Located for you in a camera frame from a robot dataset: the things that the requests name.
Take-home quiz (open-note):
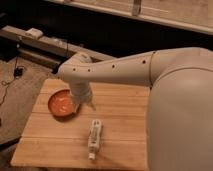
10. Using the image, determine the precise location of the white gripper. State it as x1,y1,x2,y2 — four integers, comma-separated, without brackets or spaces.
69,83,96,113

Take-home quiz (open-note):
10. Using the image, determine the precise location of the white plastic bottle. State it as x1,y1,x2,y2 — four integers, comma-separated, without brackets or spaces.
88,119,102,160

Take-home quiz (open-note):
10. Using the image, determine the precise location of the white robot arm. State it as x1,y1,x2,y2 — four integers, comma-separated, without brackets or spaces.
58,47,213,171

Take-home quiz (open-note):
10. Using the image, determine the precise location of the orange ceramic bowl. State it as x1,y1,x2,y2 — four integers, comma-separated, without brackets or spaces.
48,89,78,117

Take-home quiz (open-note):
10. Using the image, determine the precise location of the wooden board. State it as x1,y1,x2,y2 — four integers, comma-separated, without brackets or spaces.
11,79,149,171

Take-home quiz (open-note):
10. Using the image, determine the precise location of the long wooden beam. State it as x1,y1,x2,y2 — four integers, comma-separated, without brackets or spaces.
0,26,113,60

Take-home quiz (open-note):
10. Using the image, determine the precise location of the small white box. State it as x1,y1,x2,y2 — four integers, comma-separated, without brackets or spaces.
25,28,43,39

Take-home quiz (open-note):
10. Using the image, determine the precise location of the wooden shelf ledge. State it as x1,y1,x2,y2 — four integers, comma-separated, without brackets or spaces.
47,0,213,35

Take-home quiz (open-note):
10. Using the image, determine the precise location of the black cable with plug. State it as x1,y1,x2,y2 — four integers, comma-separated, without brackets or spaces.
0,54,26,107

